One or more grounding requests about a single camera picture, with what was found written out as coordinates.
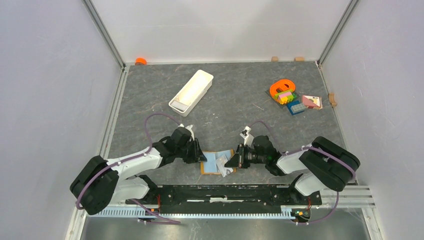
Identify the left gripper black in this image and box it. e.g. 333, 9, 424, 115
175, 137, 207, 164

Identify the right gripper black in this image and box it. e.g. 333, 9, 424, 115
225, 144, 268, 169

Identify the silver credit card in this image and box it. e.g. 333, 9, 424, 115
215, 155, 234, 178

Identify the orange card holder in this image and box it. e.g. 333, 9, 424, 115
200, 149, 234, 175

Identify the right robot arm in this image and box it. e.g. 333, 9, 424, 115
225, 135, 361, 204

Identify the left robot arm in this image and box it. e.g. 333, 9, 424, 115
69, 125, 207, 215

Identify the white rectangular tray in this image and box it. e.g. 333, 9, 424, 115
168, 69, 214, 117

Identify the blue brick block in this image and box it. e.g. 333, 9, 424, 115
287, 100, 307, 116

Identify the colourful brick block stack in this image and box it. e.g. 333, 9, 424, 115
273, 90, 299, 105

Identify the pink wooden puzzle block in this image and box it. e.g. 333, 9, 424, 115
301, 95, 323, 110

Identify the orange round cap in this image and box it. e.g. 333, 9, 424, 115
134, 57, 147, 65

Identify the wooden arch piece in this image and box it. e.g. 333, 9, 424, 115
328, 92, 338, 108

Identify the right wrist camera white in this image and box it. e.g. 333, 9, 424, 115
240, 125, 255, 147

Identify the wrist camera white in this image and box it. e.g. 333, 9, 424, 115
240, 125, 255, 147
179, 123, 196, 140

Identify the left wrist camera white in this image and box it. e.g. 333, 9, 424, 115
179, 123, 196, 140

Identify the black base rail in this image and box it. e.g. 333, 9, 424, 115
138, 184, 323, 214

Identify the white cable comb strip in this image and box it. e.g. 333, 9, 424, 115
93, 205, 306, 220

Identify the orange ring toy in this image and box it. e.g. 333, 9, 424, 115
268, 79, 296, 97

